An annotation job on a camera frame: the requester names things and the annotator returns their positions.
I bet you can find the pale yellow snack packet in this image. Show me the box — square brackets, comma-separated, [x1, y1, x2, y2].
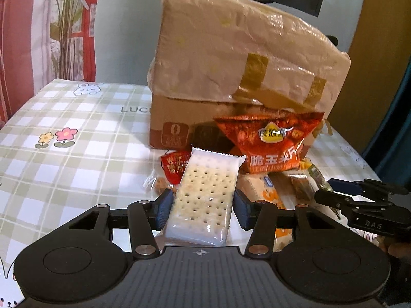
[239, 173, 293, 251]

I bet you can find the yellow green snack packet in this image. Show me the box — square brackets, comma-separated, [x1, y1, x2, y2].
[300, 158, 336, 196]

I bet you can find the orange corn chip packet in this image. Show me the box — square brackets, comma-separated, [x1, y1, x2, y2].
[213, 112, 325, 174]

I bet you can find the brown snack bar packet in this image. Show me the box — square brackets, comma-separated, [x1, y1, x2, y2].
[283, 173, 317, 203]

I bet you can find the white cracker packet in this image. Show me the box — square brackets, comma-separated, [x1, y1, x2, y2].
[162, 146, 246, 247]

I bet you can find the checked tablecloth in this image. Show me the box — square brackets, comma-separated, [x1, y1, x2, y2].
[0, 79, 386, 308]

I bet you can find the plastic-lined cardboard box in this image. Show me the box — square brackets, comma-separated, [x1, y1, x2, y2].
[147, 0, 351, 167]

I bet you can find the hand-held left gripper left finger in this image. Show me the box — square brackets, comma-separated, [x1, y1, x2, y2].
[67, 189, 174, 260]

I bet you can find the small red snack packet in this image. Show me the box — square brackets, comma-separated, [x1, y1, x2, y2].
[160, 150, 191, 185]

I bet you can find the wooden door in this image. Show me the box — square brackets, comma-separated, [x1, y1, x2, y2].
[334, 0, 411, 180]

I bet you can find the person's right hand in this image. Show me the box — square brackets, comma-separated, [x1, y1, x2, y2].
[377, 235, 411, 260]

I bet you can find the printed backdrop cloth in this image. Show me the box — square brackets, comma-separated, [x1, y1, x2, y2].
[0, 0, 101, 129]

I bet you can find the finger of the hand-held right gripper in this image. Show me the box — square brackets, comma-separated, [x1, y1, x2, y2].
[328, 178, 411, 201]
[314, 190, 395, 212]

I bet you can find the clear packet of brown snack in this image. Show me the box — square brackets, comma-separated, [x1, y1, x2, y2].
[143, 176, 172, 196]

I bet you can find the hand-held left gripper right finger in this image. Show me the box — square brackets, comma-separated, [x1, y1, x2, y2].
[234, 189, 336, 260]

